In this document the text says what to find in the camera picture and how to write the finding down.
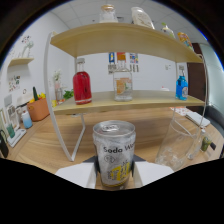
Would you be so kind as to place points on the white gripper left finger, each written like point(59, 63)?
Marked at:
point(76, 173)

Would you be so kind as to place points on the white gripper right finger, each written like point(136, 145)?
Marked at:
point(153, 171)

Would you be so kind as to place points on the light blue cup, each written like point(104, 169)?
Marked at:
point(27, 120)

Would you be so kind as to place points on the two-tier wooden shelf rack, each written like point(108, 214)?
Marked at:
point(126, 38)

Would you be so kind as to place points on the blue liquid bottle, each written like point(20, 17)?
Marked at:
point(181, 87)

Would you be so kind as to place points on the clear bottle green cap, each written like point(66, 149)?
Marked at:
point(168, 30)

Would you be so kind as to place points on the silver soda water can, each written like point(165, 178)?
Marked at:
point(114, 153)

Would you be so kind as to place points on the clear drinking glass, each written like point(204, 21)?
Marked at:
point(178, 146)

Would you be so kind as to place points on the clear bottle orange label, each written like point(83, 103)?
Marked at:
point(123, 85)

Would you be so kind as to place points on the green potted plant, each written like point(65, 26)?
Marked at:
point(68, 94)

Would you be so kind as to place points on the black handbag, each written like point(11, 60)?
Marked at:
point(4, 145)

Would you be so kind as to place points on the wooden wall shelf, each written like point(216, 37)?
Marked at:
point(20, 61)

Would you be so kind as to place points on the colourful yellow snack bag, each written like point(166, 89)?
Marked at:
point(185, 41)

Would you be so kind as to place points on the red liquid bottle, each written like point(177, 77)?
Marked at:
point(82, 86)

